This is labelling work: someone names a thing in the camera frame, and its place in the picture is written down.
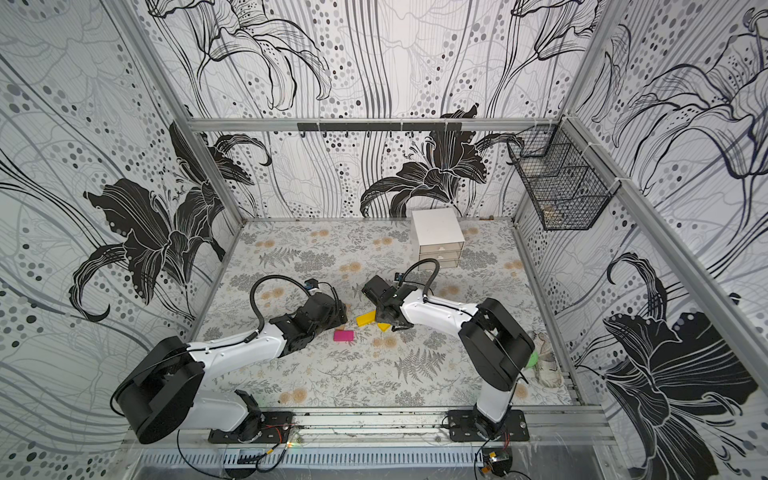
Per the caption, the pink building block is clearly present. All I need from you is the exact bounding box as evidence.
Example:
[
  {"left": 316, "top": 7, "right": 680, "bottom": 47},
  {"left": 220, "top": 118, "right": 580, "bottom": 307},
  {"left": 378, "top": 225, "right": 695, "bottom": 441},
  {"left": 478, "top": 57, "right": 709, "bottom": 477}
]
[{"left": 333, "top": 329, "right": 355, "bottom": 343}]

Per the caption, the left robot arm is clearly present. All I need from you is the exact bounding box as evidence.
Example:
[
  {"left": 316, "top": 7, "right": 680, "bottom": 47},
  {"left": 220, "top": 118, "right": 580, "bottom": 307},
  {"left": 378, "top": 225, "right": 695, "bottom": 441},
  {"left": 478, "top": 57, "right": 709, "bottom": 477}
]
[{"left": 110, "top": 279, "right": 347, "bottom": 444}]

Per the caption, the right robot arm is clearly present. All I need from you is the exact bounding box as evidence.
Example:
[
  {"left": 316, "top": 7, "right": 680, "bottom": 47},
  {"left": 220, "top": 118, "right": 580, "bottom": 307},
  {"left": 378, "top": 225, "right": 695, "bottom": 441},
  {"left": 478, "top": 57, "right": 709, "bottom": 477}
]
[{"left": 362, "top": 276, "right": 535, "bottom": 439}]

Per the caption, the white drawer cabinet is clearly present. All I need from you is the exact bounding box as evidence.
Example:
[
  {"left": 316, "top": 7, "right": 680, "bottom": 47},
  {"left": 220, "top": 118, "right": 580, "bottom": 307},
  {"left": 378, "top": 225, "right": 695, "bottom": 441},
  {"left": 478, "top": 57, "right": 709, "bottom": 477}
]
[{"left": 411, "top": 208, "right": 465, "bottom": 268}]

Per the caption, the green round lid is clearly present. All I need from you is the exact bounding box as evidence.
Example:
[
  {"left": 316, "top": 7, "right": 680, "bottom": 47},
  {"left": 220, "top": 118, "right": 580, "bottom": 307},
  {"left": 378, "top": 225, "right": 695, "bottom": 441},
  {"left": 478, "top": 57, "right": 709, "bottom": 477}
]
[{"left": 526, "top": 351, "right": 539, "bottom": 369}]

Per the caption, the crumpled white cloth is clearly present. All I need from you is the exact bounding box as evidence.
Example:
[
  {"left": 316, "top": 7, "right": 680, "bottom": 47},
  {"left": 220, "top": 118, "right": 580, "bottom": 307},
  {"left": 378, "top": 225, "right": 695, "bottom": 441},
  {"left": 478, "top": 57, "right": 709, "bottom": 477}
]
[{"left": 533, "top": 332, "right": 563, "bottom": 388}]

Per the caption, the small electronics board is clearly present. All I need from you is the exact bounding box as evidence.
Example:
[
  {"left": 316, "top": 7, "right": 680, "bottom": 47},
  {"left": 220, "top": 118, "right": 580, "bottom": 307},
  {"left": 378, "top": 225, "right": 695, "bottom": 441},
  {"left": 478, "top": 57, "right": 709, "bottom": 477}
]
[{"left": 480, "top": 449, "right": 513, "bottom": 478}]

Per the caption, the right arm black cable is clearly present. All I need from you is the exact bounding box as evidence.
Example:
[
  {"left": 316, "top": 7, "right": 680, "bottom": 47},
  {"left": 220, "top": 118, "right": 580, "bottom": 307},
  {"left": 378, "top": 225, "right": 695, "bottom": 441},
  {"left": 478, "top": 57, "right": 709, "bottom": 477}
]
[{"left": 398, "top": 258, "right": 441, "bottom": 298}]

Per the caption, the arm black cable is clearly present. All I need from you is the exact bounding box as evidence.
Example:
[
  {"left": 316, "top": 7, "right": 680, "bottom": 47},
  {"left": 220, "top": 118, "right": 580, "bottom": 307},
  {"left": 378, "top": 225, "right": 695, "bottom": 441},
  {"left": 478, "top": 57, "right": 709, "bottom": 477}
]
[
  {"left": 398, "top": 258, "right": 441, "bottom": 298},
  {"left": 248, "top": 274, "right": 313, "bottom": 334}
]

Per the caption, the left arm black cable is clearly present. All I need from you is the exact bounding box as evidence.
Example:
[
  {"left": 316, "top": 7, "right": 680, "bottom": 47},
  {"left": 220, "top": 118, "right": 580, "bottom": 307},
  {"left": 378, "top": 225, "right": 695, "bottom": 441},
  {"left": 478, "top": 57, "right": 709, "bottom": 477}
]
[{"left": 248, "top": 274, "right": 313, "bottom": 334}]

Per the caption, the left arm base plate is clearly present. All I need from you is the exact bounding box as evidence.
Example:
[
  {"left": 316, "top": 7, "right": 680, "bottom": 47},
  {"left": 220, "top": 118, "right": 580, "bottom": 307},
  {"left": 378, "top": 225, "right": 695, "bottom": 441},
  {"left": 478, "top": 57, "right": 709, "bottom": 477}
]
[{"left": 208, "top": 411, "right": 294, "bottom": 445}]

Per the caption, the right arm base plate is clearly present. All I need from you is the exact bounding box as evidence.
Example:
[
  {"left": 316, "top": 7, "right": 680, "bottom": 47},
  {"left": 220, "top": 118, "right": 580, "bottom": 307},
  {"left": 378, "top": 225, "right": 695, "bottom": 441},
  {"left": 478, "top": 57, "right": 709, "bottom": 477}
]
[{"left": 447, "top": 409, "right": 530, "bottom": 443}]

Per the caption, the black wall bar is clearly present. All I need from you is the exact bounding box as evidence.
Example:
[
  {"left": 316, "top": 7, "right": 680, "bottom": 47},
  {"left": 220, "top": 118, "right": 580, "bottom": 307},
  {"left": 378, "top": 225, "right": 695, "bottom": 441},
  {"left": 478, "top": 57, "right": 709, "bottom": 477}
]
[{"left": 296, "top": 121, "right": 463, "bottom": 132}]

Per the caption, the black wire basket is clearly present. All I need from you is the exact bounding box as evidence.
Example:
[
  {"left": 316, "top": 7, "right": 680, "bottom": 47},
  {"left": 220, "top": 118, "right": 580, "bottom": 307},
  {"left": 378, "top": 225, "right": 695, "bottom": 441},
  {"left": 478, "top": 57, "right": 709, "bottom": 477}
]
[{"left": 506, "top": 122, "right": 613, "bottom": 231}]

